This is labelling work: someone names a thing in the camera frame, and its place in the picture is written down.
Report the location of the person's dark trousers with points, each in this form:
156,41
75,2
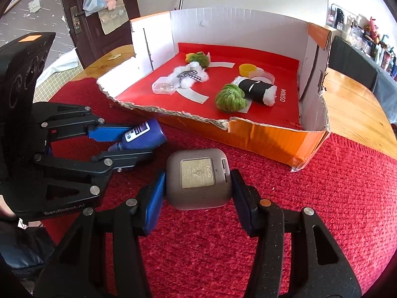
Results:
21,248

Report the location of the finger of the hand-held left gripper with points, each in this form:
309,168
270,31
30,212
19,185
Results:
124,158
108,133

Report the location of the wooden table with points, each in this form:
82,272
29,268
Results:
350,105

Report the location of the red knit blanket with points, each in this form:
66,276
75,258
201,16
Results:
341,208

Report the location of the small paper tag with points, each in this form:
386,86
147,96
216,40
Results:
114,57

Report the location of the dark brown door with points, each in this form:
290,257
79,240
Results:
90,46

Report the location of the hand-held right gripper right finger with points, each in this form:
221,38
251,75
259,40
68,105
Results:
243,203

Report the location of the row of cosmetic bottles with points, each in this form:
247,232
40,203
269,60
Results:
384,56

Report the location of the white plastic sheet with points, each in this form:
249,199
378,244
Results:
59,63

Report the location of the orange cardboard box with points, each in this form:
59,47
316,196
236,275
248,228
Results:
263,139

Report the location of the clear round lid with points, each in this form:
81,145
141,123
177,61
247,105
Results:
263,76

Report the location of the pink bunny plush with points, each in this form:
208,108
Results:
372,26

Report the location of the yellow duck toy figure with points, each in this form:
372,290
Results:
189,57

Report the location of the clear square plastic box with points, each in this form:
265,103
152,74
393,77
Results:
164,86

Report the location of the white fluffy hair clip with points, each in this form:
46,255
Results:
195,74

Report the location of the brown paper pocket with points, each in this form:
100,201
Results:
113,21

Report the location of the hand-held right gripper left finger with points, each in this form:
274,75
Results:
153,203

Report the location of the blue cloth covered table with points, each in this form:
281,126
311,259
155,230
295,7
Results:
350,56

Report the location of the clear plastic bag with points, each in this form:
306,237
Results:
93,3

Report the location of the white towel roll black band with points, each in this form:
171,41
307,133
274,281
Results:
254,88

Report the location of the green yarn scrunchie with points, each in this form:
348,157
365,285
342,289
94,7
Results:
200,59
231,97

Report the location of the blue bottle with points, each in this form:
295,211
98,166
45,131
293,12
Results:
149,136

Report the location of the person's left hand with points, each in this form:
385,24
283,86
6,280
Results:
5,208

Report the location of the brown square case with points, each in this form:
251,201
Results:
198,198

